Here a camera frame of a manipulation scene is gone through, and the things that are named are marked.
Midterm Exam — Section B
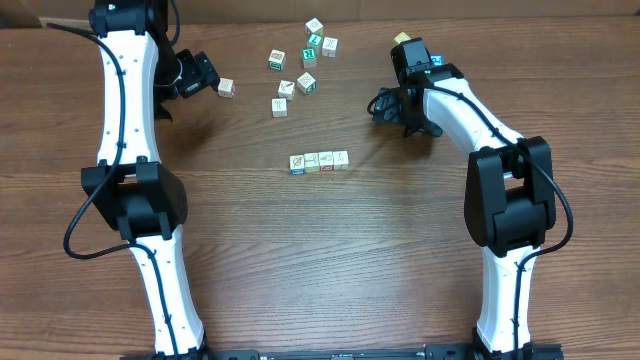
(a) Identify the yellow-sided wooden block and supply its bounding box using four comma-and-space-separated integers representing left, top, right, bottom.
333, 150, 349, 170

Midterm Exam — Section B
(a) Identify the red Q wooden block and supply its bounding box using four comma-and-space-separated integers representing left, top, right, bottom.
318, 151, 334, 171

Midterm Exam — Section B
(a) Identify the yellow-edged wooden block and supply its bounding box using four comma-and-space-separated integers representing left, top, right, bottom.
304, 152, 320, 173

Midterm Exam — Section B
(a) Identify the blue-edged wooden block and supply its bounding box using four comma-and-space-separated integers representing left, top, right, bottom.
289, 155, 306, 175

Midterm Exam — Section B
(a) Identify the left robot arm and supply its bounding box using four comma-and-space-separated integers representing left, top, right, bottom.
81, 1, 221, 359

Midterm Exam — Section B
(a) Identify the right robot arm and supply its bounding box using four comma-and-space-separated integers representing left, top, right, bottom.
368, 38, 564, 359

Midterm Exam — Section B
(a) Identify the red-sided left wooden block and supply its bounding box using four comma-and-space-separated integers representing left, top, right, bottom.
217, 78, 236, 98

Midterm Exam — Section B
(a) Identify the blue P wooden block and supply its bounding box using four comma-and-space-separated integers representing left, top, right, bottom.
431, 55, 444, 66

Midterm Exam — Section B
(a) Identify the yellow top wooden block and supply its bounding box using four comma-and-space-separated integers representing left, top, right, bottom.
394, 32, 411, 45

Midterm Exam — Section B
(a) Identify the green B wooden block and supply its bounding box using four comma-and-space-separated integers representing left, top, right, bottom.
268, 49, 286, 71

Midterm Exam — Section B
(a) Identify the plain wooden block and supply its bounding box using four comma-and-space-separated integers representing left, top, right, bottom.
271, 98, 288, 118

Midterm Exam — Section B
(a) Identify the wooden block red picture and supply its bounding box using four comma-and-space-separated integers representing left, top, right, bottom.
277, 80, 296, 101

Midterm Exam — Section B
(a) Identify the blue-sided wooden block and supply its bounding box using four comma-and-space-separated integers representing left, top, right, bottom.
321, 37, 339, 58

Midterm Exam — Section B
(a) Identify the green-sided tilted wooden block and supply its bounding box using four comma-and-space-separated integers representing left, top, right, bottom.
296, 72, 317, 95

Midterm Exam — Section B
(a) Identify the green R wooden block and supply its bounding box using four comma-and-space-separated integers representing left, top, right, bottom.
301, 48, 317, 69

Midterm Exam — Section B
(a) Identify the green L wooden block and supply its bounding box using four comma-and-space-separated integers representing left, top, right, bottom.
306, 33, 323, 52

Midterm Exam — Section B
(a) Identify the top wooden letter block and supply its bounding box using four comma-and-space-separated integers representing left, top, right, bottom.
305, 18, 324, 35

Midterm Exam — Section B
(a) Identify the brown cardboard backdrop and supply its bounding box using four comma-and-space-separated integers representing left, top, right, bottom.
0, 0, 640, 29

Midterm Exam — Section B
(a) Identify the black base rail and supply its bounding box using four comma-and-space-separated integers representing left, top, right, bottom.
120, 344, 565, 360

